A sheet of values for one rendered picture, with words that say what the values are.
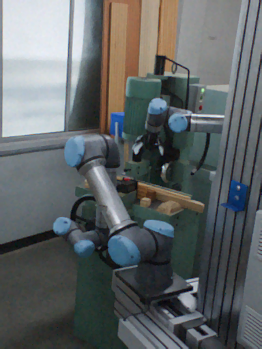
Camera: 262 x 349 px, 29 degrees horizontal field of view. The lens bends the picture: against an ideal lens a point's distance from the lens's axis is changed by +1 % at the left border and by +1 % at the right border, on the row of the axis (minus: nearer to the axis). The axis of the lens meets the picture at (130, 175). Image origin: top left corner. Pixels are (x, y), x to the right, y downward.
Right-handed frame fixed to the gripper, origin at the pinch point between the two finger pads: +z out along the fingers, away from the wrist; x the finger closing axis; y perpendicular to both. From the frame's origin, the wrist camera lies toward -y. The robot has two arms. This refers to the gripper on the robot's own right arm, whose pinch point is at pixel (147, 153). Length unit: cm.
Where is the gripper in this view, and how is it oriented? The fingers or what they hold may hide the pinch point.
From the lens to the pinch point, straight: 245.7
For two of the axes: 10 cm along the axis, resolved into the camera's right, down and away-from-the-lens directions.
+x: 9.9, 0.4, 1.1
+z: -1.1, 6.2, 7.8
